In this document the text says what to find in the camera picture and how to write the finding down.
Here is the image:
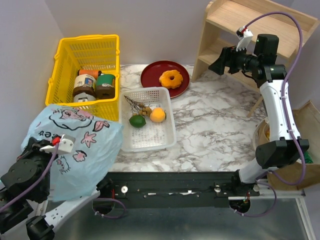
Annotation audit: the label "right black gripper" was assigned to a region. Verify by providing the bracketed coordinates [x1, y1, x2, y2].
[208, 43, 260, 75]

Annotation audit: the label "orange ring doughnut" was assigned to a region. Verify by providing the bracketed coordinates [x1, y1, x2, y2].
[159, 70, 184, 89]

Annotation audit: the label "orange citrus fruit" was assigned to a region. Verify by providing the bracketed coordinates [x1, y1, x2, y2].
[149, 107, 167, 123]

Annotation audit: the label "yellow berries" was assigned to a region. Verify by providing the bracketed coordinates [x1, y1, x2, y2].
[124, 95, 152, 118]

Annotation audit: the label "green lime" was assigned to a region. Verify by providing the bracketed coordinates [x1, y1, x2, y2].
[129, 115, 146, 129]

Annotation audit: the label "green snack packet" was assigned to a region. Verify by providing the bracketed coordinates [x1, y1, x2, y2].
[303, 151, 313, 164]

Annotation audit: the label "brown paper bag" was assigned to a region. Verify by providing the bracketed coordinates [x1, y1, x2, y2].
[252, 100, 320, 191]

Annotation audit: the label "light blue plastic grocery bag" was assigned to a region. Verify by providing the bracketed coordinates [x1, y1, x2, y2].
[21, 104, 124, 202]

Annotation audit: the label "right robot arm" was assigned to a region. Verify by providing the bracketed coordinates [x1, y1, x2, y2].
[208, 33, 310, 196]

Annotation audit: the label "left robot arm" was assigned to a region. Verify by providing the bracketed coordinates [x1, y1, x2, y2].
[0, 134, 111, 240]

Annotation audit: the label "wooden shelf unit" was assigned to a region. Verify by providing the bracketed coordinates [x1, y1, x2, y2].
[191, 0, 320, 118]

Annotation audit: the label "red round tray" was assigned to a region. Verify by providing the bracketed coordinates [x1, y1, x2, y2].
[140, 60, 190, 98]

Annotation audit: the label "white plastic perforated basket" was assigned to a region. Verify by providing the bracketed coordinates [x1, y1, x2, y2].
[119, 87, 177, 152]

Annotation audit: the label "green lidded brown jar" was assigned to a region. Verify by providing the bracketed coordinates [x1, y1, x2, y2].
[95, 74, 116, 99]

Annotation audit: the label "yellow plastic shopping basket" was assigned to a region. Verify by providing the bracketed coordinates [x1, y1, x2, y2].
[45, 34, 120, 122]

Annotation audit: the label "orange capped bottle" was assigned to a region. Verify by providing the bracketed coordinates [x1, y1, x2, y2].
[77, 69, 102, 79]

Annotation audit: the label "white labelled brown jar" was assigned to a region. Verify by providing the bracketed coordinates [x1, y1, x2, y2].
[72, 74, 96, 97]

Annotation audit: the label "grey white packaged item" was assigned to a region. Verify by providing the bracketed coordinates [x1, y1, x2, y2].
[73, 92, 96, 103]

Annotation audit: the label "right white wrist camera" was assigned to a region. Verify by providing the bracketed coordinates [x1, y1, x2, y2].
[236, 26, 253, 52]

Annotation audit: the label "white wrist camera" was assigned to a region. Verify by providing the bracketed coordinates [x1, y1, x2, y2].
[40, 134, 76, 155]
[236, 26, 253, 52]

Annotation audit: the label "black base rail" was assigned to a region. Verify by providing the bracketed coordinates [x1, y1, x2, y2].
[97, 171, 260, 209]

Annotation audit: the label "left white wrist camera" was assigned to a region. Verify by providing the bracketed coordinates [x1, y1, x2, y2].
[40, 134, 76, 155]

